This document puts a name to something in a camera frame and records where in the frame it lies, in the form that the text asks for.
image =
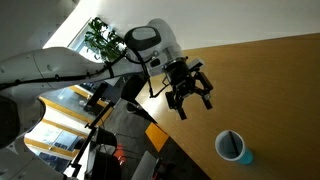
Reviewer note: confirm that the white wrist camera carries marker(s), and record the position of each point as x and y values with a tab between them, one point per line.
196	63

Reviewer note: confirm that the blue paper cup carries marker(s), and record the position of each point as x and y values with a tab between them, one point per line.
223	146

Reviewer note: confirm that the grey chair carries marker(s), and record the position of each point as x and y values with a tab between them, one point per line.
145	166

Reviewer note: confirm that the black tripod stand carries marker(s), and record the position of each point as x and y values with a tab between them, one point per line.
95	96

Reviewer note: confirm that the green potted plant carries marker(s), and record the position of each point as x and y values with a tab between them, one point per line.
103	40

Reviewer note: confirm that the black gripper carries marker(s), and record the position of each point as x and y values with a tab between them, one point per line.
180	78

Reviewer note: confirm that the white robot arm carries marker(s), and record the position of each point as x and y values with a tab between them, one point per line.
66	63

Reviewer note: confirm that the black swivel chair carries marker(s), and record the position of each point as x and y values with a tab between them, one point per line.
106	166

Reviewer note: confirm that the small orange red object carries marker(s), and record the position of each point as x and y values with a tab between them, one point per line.
120	154

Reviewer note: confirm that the dark pen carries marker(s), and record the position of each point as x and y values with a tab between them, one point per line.
234	144

